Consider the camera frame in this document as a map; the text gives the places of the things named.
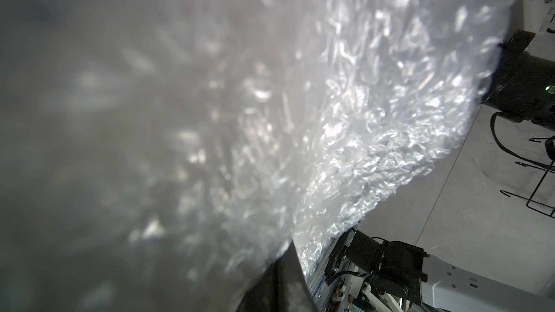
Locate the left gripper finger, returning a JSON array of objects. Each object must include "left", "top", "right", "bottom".
[{"left": 237, "top": 244, "right": 317, "bottom": 312}]

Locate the clear bubble wrap sheet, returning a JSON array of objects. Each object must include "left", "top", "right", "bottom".
[{"left": 1, "top": 0, "right": 514, "bottom": 311}]

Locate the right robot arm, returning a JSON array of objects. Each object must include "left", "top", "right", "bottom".
[{"left": 481, "top": 30, "right": 554, "bottom": 131}]

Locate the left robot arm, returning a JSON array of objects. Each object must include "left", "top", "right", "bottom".
[{"left": 237, "top": 228, "right": 554, "bottom": 311}]

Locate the black wire hook rack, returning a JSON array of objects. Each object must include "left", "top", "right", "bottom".
[{"left": 498, "top": 136, "right": 555, "bottom": 220}]

